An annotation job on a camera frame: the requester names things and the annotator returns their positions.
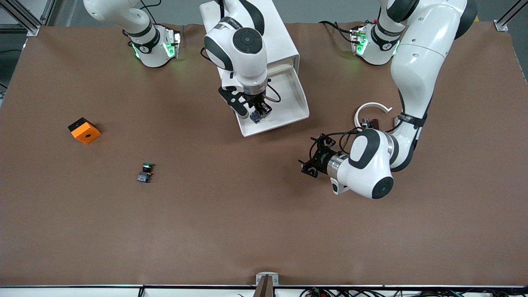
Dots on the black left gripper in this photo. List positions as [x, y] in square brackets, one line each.
[321, 159]

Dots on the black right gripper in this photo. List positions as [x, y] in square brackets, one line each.
[256, 102]

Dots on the red push button switch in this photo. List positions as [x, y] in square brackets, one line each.
[256, 117]

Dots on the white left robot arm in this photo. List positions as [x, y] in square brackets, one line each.
[416, 62]

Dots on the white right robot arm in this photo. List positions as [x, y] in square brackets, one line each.
[243, 41]

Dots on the white curved plastic part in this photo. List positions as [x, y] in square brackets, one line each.
[363, 109]

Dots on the brown block with metal clip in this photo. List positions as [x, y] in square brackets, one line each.
[373, 123]

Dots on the brown paper table cover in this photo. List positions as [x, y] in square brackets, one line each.
[206, 227]

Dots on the green push button switch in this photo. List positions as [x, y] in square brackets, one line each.
[144, 177]

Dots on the grey metal bracket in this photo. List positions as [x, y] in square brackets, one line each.
[259, 275]

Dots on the brown camera stand pole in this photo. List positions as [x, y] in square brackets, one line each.
[265, 289]

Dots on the orange button enclosure box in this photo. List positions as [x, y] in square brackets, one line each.
[86, 134]

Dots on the aluminium frame profile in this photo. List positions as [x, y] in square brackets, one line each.
[501, 26]
[48, 10]
[24, 18]

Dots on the white table edge rail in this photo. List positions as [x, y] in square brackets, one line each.
[82, 292]

